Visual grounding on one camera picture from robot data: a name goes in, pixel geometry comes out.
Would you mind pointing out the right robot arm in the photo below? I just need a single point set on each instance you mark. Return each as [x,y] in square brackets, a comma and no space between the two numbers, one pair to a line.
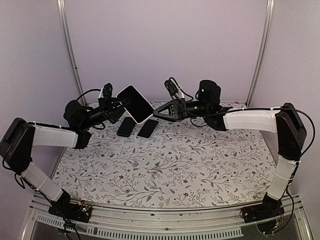
[284,121]

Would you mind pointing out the right aluminium frame post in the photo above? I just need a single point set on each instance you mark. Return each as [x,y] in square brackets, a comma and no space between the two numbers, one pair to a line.
[268,18]

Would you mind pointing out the black phone middle white case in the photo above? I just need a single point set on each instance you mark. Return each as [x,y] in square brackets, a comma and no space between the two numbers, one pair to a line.
[148,129]

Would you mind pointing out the floral patterned table mat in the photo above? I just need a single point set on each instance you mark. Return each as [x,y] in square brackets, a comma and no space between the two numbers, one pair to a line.
[182,165]

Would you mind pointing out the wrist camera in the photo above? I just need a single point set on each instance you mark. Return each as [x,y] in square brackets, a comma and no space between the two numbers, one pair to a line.
[106,92]
[174,89]

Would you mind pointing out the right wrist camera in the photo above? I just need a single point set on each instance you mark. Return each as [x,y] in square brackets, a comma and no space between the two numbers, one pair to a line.
[174,89]

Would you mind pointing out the black phone left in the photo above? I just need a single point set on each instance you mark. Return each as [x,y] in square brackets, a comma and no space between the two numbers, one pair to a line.
[126,127]

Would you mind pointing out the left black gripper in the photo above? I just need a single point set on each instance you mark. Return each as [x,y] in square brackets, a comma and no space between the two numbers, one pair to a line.
[108,107]

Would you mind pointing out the aluminium frame post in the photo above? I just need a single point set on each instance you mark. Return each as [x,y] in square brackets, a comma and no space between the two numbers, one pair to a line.
[62,13]
[268,18]

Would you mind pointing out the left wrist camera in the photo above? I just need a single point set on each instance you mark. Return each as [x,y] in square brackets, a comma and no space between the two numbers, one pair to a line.
[106,92]

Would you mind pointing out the front aluminium rail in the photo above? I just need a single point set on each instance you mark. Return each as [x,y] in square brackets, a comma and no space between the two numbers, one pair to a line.
[115,222]

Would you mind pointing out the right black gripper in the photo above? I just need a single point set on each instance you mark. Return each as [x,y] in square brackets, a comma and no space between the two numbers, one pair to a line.
[173,106]

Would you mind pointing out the left aluminium frame post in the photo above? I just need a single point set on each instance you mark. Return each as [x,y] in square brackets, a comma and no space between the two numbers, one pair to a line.
[62,13]

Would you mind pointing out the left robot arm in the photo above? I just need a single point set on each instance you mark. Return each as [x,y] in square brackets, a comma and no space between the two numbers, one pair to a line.
[22,138]

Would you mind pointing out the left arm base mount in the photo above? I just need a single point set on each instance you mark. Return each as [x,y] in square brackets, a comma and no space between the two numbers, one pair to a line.
[73,211]

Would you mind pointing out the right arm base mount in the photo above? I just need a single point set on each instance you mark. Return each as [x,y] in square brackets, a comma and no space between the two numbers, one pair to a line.
[260,212]

